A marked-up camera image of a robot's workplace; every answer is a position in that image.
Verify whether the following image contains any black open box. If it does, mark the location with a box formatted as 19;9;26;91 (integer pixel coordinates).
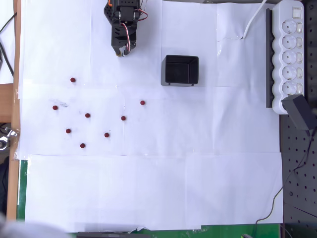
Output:
160;55;200;87

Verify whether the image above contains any silver metal clamp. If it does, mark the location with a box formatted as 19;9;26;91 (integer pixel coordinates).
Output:
0;126;18;151

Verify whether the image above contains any white paper table cover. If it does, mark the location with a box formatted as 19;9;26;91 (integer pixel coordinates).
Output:
16;0;284;234

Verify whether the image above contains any green mat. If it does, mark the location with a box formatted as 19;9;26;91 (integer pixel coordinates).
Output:
16;160;283;238

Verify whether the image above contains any black fabric object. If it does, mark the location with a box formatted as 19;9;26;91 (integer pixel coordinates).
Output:
0;158;10;216

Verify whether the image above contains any black power adapter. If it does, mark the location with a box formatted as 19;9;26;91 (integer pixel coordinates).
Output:
281;94;313;131

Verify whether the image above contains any blurred grey object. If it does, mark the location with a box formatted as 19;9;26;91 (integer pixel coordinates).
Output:
0;212;67;238

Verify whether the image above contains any black pegboard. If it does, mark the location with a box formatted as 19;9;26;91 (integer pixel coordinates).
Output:
279;0;317;238

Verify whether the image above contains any red white servo cable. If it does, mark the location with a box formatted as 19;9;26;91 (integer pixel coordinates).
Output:
120;22;132;50

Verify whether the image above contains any white power cable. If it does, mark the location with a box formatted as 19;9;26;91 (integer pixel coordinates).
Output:
242;0;268;40

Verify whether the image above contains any thin black adapter cable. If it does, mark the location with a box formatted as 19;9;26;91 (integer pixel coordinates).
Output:
252;130;314;238

